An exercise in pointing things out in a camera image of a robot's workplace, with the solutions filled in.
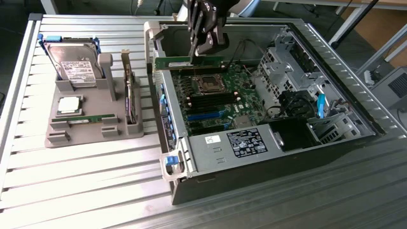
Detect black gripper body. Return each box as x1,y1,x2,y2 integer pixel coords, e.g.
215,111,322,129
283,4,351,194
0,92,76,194
186,0,229,34

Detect green RAM stick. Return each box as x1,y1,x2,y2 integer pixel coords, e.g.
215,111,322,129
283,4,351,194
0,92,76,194
154,55,225,71
51,114,116,124

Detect black RAM slot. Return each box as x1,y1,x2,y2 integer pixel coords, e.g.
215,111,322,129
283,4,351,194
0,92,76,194
193,101,238,107
191,98,235,104
190,92,233,98
190,95,234,101

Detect CPU socket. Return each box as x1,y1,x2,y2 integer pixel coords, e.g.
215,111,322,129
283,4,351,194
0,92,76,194
191,73,229,96

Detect metal disk bay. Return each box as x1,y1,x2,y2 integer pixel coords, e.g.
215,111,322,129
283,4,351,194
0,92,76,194
257,46,321,97

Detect green motherboard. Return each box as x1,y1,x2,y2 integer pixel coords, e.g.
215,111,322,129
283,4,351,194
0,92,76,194
171,62,269,137

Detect graphics card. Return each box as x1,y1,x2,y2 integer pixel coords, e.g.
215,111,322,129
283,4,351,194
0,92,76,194
121,49,142,125

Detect blue expansion slot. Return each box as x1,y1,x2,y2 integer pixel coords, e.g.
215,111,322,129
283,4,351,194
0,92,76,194
187,111,225,121

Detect black expansion slot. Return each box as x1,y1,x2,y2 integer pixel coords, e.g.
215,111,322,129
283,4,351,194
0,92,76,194
190,124,226,135

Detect silver chipset heat sink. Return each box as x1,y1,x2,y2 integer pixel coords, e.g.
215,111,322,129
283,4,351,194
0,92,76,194
233,116,257,129

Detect white desk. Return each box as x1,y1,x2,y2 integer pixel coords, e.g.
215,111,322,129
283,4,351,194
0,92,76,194
273,0,407,15

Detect hard disk with blue carrier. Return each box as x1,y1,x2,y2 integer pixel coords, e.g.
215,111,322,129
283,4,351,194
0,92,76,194
38,34,103,88

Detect grey power supply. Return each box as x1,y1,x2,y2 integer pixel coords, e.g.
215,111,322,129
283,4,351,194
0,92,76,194
187,125,278,173

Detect black tripod pole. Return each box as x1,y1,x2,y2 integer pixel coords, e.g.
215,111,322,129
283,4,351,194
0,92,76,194
330,0,381,50

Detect silver CPU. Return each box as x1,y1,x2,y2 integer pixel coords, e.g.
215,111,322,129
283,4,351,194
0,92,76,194
56,96,84,115

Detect grey parts rack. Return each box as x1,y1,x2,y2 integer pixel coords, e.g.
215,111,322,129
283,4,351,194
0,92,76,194
43,53,146,149

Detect open black PC case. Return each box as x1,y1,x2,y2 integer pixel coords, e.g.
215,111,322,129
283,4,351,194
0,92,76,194
143,20,387,206

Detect grey box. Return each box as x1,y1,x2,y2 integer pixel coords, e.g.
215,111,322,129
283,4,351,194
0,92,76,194
370,66,407,111

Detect black wire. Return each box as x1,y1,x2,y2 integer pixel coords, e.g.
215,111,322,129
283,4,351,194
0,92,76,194
230,39,266,68

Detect blue disk wire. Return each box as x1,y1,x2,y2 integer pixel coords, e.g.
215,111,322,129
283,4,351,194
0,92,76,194
315,94,327,119

